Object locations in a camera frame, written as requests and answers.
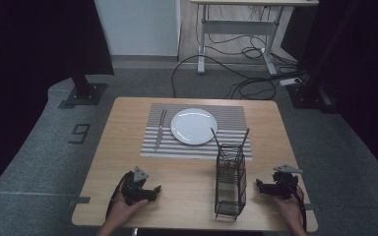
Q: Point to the dark curtain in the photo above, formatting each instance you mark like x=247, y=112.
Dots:
x=357, y=49
x=29, y=49

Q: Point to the white desk with metal legs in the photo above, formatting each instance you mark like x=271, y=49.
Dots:
x=236, y=27

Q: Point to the person's right hand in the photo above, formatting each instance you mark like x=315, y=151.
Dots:
x=288, y=211

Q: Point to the grey striped placemat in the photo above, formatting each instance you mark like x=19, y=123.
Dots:
x=233, y=114

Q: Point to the black stand with base plate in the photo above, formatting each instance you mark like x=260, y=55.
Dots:
x=85, y=91

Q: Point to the black stand base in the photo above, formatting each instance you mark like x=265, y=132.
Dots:
x=308, y=96

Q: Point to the person's left hand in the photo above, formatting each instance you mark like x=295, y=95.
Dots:
x=124, y=209

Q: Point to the white round plate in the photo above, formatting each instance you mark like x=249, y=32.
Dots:
x=193, y=126

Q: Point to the silver table knife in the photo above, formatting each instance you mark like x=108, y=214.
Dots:
x=160, y=131

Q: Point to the white power strip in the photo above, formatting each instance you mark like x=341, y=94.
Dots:
x=290, y=81

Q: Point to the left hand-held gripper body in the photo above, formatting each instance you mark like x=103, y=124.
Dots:
x=134, y=190

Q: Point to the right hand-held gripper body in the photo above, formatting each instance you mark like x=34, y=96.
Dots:
x=285, y=185

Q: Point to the white panel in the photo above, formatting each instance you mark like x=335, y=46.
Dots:
x=138, y=26

